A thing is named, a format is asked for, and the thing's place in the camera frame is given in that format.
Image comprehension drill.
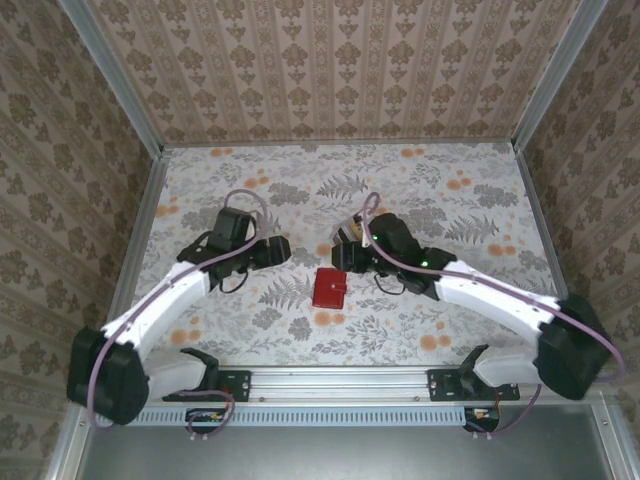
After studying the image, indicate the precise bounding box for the red card holder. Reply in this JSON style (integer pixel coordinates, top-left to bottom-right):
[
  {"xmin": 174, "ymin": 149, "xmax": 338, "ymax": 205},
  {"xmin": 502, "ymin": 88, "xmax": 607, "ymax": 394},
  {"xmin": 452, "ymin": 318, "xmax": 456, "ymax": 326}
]
[{"xmin": 311, "ymin": 266, "xmax": 349, "ymax": 309}]

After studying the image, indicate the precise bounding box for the floral table cover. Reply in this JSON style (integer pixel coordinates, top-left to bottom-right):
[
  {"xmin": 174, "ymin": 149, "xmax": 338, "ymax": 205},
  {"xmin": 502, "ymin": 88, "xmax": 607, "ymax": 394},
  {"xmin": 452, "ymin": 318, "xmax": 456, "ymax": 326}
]
[{"xmin": 114, "ymin": 142, "xmax": 581, "ymax": 367}]

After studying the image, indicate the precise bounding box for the grey metal sheet panel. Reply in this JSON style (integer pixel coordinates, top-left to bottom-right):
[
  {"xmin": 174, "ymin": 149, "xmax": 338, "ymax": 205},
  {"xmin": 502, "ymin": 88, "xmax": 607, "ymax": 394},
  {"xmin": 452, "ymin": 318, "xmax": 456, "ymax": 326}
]
[{"xmin": 43, "ymin": 399, "xmax": 640, "ymax": 480}]

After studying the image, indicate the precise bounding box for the thin black left gripper cable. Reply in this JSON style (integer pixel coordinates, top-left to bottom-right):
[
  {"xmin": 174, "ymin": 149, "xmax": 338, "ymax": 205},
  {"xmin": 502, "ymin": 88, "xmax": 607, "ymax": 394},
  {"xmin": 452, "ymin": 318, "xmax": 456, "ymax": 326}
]
[{"xmin": 217, "ymin": 269, "xmax": 252, "ymax": 295}]

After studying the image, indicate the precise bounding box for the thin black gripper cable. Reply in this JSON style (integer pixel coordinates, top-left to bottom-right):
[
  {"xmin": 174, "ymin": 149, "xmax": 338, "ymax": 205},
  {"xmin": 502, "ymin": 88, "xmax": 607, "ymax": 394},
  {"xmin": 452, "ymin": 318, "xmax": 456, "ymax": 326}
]
[
  {"xmin": 374, "ymin": 273, "xmax": 409, "ymax": 296},
  {"xmin": 217, "ymin": 269, "xmax": 252, "ymax": 295}
]

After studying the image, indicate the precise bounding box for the thin black right gripper cable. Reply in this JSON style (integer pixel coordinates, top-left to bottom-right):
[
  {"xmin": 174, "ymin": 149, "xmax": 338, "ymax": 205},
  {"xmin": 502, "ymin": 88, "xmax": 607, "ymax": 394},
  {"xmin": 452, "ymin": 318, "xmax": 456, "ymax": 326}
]
[{"xmin": 374, "ymin": 273, "xmax": 409, "ymax": 296}]

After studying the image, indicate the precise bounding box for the aluminium frame side rail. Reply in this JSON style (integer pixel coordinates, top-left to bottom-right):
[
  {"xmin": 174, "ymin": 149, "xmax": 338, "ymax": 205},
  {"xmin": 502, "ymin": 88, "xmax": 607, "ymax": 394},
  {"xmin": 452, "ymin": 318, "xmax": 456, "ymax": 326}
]
[
  {"xmin": 93, "ymin": 147, "xmax": 172, "ymax": 367},
  {"xmin": 512, "ymin": 144, "xmax": 592, "ymax": 365}
]

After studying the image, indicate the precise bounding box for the aluminium back frame rail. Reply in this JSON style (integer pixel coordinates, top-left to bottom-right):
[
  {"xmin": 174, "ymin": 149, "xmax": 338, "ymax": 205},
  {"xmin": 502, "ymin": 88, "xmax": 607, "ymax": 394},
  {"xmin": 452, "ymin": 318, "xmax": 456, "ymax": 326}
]
[{"xmin": 162, "ymin": 139, "xmax": 517, "ymax": 150}]

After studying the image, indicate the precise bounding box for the aluminium front frame rail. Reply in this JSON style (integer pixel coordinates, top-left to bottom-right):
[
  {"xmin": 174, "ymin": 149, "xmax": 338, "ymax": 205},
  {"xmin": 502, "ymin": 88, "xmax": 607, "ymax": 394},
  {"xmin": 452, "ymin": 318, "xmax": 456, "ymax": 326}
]
[{"xmin": 73, "ymin": 363, "xmax": 622, "ymax": 404}]

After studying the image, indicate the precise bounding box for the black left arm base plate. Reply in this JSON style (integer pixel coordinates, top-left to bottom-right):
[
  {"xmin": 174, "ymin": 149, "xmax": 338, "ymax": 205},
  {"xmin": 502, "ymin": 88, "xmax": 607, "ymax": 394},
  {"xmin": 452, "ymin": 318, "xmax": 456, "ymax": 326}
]
[{"xmin": 162, "ymin": 368, "xmax": 252, "ymax": 403}]

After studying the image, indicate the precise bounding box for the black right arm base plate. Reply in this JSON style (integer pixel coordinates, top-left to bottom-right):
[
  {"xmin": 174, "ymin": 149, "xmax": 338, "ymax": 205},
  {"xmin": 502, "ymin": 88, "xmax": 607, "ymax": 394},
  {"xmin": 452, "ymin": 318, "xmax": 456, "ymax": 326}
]
[{"xmin": 427, "ymin": 368, "xmax": 522, "ymax": 403}]

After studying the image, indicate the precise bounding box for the grey slotted cable duct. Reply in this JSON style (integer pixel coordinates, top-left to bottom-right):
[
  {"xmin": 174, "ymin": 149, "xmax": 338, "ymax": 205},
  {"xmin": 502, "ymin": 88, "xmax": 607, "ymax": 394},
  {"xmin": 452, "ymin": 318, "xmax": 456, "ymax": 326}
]
[{"xmin": 134, "ymin": 405, "xmax": 502, "ymax": 427}]

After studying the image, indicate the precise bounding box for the black cable connector box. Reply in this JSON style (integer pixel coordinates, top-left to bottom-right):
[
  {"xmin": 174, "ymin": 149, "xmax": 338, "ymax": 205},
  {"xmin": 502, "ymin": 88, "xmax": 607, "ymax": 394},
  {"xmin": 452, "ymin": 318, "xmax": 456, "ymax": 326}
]
[
  {"xmin": 463, "ymin": 406, "xmax": 502, "ymax": 433},
  {"xmin": 185, "ymin": 406, "xmax": 230, "ymax": 434}
]

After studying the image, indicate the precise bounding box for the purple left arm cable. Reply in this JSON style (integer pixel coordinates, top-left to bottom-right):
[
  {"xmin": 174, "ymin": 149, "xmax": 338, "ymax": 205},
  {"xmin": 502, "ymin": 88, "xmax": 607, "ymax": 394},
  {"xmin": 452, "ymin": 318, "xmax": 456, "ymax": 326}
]
[{"xmin": 86, "ymin": 189, "xmax": 274, "ymax": 442}]

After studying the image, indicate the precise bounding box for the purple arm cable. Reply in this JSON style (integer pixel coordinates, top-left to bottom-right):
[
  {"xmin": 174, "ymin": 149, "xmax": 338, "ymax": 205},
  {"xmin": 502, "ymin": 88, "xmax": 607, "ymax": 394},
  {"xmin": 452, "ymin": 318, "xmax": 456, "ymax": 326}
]
[
  {"xmin": 86, "ymin": 189, "xmax": 274, "ymax": 442},
  {"xmin": 362, "ymin": 192, "xmax": 627, "ymax": 442}
]

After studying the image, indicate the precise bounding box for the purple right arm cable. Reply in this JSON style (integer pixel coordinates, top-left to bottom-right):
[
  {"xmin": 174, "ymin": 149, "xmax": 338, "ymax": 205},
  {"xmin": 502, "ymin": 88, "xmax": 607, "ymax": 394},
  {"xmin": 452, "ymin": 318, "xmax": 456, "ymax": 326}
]
[{"xmin": 362, "ymin": 192, "xmax": 627, "ymax": 442}]

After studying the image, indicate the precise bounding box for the aluminium frame corner post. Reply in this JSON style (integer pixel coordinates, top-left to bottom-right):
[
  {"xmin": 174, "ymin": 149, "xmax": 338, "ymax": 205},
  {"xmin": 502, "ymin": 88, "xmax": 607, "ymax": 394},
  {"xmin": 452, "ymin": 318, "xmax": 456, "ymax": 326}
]
[
  {"xmin": 511, "ymin": 0, "xmax": 612, "ymax": 151},
  {"xmin": 56, "ymin": 0, "xmax": 166, "ymax": 154}
]

